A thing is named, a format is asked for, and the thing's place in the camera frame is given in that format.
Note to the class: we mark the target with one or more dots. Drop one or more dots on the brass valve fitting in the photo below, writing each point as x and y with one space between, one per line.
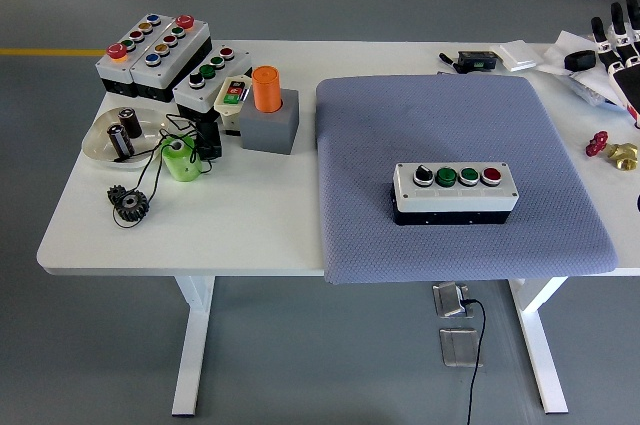
622 155

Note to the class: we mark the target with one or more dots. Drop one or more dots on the clear shallow dish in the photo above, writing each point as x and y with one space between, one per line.
97 137

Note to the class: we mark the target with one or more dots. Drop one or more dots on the green plastic cylinder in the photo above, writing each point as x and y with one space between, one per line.
182 165

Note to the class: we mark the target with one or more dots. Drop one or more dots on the five-button control box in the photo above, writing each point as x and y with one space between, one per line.
175 52
112 67

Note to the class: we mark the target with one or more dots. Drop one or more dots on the small black gear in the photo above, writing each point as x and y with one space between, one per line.
114 193

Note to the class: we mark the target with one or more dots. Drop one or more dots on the black marker pen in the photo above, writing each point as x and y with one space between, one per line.
449 61

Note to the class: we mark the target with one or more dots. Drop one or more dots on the grey block holder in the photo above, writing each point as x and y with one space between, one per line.
267 130

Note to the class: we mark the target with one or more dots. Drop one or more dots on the large black bevel gear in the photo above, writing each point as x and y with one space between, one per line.
135 210

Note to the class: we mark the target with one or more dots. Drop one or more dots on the open metal floor socket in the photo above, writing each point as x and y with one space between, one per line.
449 300

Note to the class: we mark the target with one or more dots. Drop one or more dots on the white table leg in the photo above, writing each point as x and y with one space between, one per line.
192 345
542 345

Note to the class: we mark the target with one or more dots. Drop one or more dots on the cream red-green push switch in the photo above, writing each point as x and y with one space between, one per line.
224 104

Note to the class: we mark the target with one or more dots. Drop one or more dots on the grey-blue textured mat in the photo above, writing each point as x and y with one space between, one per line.
360 145

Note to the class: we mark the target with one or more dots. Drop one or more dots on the orange plastic cylinder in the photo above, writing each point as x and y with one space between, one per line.
266 90

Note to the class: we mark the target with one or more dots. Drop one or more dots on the white flat box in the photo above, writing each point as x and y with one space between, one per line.
517 56

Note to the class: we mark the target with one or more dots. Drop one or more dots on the four-button control box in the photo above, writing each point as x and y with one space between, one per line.
450 199
227 70

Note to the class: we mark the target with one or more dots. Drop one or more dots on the closed metal floor plate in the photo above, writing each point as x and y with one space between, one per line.
457 347

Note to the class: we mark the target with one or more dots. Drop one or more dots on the small black electronic module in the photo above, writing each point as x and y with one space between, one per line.
477 61

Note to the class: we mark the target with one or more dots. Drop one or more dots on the black power adapter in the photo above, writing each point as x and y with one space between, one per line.
209 142

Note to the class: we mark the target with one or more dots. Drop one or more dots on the dark cylindrical capacitor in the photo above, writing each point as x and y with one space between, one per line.
120 141
131 124

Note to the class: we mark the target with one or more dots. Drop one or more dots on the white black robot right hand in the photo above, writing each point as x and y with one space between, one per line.
627 80

